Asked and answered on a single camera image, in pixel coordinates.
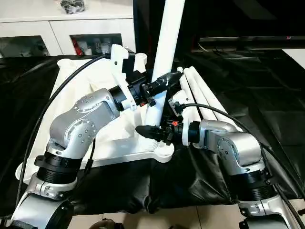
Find white plastic table leg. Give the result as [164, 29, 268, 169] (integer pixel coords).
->
[177, 67, 203, 120]
[145, 0, 185, 129]
[190, 66, 241, 130]
[183, 67, 224, 123]

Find white plastic table top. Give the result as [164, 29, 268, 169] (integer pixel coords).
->
[16, 53, 176, 184]

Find toy figures behind cabinet glass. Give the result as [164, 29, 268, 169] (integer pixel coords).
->
[71, 37, 123, 57]

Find black tv cabinet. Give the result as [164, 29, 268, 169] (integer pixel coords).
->
[133, 0, 305, 53]

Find black work mat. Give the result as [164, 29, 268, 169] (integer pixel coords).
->
[0, 48, 305, 214]

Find silver left leg black foot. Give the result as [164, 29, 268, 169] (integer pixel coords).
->
[90, 219, 118, 229]

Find grey plush toy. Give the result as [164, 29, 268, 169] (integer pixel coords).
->
[60, 0, 87, 14]

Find white cabinet with glass doors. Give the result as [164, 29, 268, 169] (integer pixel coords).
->
[0, 0, 137, 58]

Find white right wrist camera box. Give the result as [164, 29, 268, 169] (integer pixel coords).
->
[168, 98, 185, 125]

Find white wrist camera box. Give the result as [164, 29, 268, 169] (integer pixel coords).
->
[168, 98, 185, 125]
[110, 44, 137, 111]

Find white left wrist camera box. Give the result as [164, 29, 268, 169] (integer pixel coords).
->
[110, 44, 137, 111]

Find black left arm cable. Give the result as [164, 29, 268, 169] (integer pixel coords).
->
[13, 55, 113, 208]

